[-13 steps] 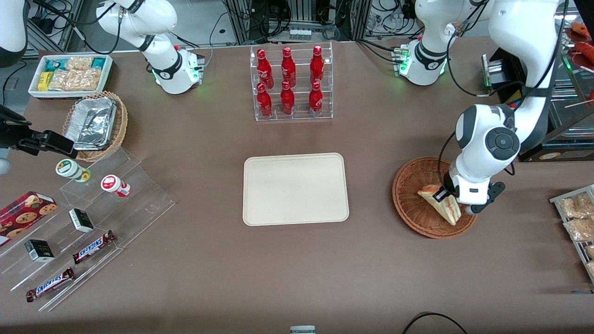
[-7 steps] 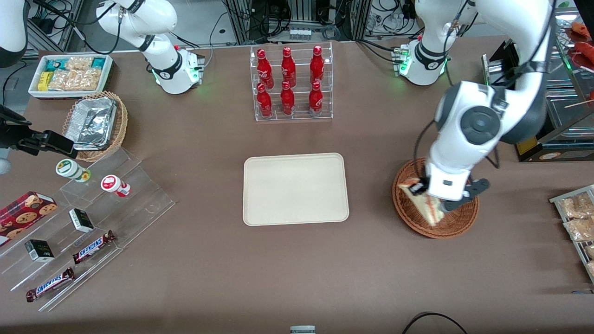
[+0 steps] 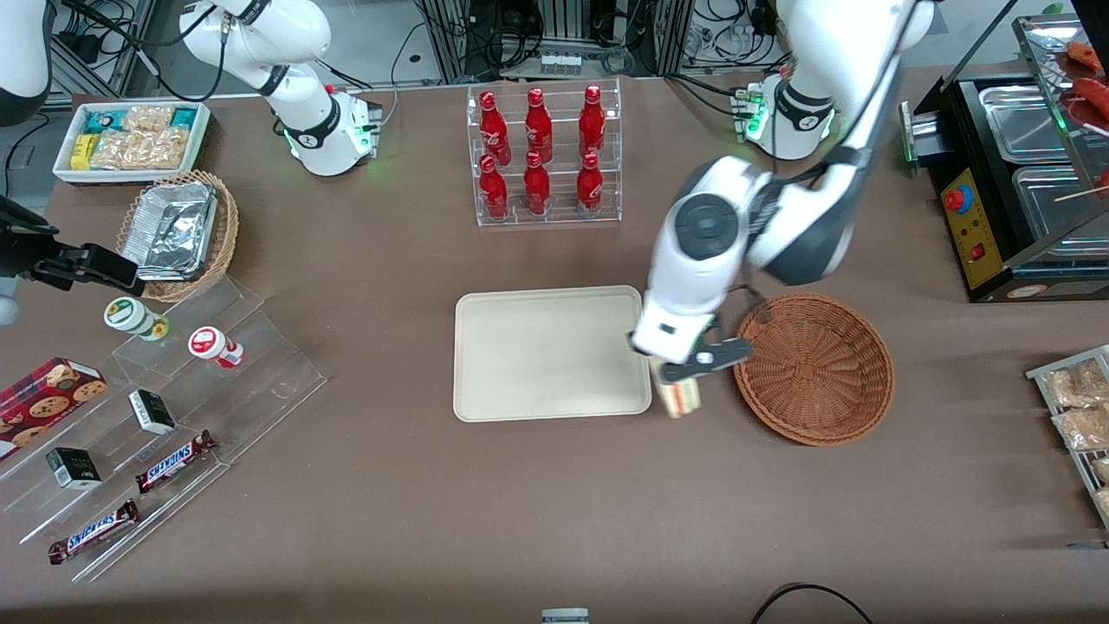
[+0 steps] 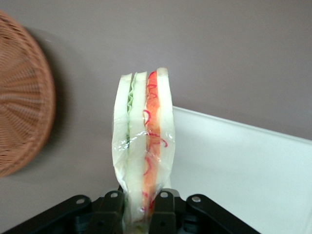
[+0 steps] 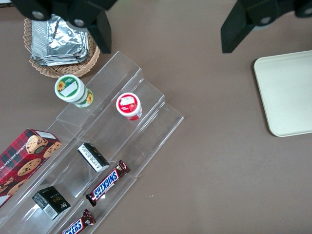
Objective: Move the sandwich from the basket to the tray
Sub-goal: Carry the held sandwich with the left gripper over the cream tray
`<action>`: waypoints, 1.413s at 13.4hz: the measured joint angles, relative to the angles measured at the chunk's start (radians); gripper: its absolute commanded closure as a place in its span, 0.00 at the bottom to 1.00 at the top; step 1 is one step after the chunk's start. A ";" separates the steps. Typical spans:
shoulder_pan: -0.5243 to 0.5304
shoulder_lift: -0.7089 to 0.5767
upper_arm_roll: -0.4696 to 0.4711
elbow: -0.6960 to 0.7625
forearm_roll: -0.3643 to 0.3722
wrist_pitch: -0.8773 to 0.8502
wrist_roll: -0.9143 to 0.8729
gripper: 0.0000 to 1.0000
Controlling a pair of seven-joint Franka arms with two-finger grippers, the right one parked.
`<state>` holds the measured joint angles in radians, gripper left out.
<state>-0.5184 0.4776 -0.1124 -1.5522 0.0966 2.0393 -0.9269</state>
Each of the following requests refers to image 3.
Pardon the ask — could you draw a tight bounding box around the triangle sandwich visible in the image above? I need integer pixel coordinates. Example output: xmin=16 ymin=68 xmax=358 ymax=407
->
xmin=656 ymin=377 xmax=703 ymax=419

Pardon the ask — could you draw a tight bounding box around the aluminium foil tray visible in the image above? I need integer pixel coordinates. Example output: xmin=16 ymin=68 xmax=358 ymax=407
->
xmin=120 ymin=180 xmax=218 ymax=283

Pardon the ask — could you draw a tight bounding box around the large round brown wicker basket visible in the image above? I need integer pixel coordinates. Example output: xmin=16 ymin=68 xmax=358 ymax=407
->
xmin=732 ymin=293 xmax=895 ymax=447

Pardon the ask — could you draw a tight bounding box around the beige rectangular serving tray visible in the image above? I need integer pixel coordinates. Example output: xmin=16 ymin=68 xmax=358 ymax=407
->
xmin=453 ymin=285 xmax=652 ymax=423

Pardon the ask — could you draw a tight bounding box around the small brown wicker basket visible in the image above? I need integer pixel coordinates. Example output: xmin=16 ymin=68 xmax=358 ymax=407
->
xmin=116 ymin=169 xmax=240 ymax=303

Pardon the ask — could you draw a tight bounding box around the tray of wrapped sandwiches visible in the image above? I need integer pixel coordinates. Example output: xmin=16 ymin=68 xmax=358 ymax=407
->
xmin=1026 ymin=345 xmax=1109 ymax=531

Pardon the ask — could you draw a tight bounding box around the green lidded yoghurt cup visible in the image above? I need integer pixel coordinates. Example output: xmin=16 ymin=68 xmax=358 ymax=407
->
xmin=103 ymin=296 xmax=171 ymax=342

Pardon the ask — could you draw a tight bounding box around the large clear cracker bag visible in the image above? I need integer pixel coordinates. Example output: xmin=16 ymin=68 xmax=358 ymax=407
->
xmin=90 ymin=127 xmax=191 ymax=171

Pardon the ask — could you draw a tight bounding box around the red lidded yoghurt cup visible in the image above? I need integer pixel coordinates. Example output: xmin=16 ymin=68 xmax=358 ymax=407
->
xmin=187 ymin=326 xmax=246 ymax=371

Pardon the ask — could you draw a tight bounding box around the red plaid cookie box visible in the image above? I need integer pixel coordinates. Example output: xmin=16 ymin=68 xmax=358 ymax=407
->
xmin=0 ymin=356 xmax=108 ymax=462

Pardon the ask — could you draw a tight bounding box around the small black carton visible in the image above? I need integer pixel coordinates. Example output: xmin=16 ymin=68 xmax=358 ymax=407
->
xmin=127 ymin=389 xmax=178 ymax=436
xmin=45 ymin=447 xmax=104 ymax=491

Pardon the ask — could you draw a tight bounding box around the small clear cracker bag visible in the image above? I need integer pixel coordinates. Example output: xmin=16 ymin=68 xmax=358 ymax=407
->
xmin=121 ymin=105 xmax=175 ymax=136

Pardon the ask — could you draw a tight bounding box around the white snack bin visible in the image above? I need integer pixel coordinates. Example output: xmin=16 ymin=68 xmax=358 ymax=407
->
xmin=52 ymin=100 xmax=212 ymax=187

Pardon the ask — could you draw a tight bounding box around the red soda bottle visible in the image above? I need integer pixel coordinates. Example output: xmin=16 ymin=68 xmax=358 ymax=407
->
xmin=478 ymin=154 xmax=510 ymax=220
xmin=578 ymin=84 xmax=606 ymax=161
xmin=523 ymin=87 xmax=555 ymax=166
xmin=522 ymin=151 xmax=552 ymax=217
xmin=478 ymin=91 xmax=513 ymax=167
xmin=575 ymin=152 xmax=605 ymax=217

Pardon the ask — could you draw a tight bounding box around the clear acrylic bottle rack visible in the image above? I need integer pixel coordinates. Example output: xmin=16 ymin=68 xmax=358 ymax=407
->
xmin=466 ymin=78 xmax=623 ymax=228

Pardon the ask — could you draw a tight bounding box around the clear acrylic step display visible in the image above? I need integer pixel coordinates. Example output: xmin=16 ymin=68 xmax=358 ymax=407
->
xmin=0 ymin=276 xmax=328 ymax=583

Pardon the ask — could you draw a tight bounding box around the Snickers chocolate bar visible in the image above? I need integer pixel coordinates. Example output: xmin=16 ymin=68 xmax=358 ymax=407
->
xmin=135 ymin=430 xmax=218 ymax=495
xmin=47 ymin=499 xmax=142 ymax=566

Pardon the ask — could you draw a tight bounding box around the black hot food warmer machine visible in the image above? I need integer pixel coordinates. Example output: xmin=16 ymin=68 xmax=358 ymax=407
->
xmin=901 ymin=13 xmax=1109 ymax=304

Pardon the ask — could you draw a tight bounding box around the steel warmer pan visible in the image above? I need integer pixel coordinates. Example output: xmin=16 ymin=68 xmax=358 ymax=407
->
xmin=1011 ymin=165 xmax=1109 ymax=241
xmin=977 ymin=83 xmax=1068 ymax=166

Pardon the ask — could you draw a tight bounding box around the black looped cable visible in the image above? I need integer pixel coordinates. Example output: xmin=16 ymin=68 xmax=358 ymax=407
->
xmin=749 ymin=583 xmax=874 ymax=624

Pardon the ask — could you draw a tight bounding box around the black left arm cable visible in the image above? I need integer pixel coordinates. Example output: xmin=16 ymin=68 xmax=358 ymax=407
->
xmin=736 ymin=0 xmax=921 ymax=304

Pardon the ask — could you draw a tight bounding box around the aluminium frame rack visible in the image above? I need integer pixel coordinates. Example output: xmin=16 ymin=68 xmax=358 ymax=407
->
xmin=416 ymin=0 xmax=696 ymax=84

